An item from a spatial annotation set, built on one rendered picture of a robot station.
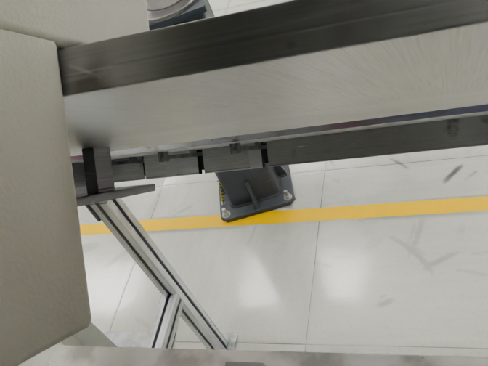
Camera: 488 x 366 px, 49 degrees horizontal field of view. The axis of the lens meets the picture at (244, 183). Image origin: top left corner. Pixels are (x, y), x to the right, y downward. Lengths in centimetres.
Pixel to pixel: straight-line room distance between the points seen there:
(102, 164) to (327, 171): 141
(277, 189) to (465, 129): 100
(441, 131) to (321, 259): 83
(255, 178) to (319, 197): 21
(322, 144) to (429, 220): 81
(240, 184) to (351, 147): 90
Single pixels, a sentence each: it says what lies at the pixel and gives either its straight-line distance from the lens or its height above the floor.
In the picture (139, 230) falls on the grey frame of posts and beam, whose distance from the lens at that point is 110.
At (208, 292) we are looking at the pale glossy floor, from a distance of 161.
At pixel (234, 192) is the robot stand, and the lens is 170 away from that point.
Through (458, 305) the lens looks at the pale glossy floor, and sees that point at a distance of 143.
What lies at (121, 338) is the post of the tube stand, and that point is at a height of 1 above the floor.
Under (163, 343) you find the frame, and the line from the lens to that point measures 118.
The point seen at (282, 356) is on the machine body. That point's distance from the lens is 72.
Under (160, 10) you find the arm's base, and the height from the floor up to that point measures 71.
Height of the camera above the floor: 125
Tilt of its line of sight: 43 degrees down
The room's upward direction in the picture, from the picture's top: 26 degrees counter-clockwise
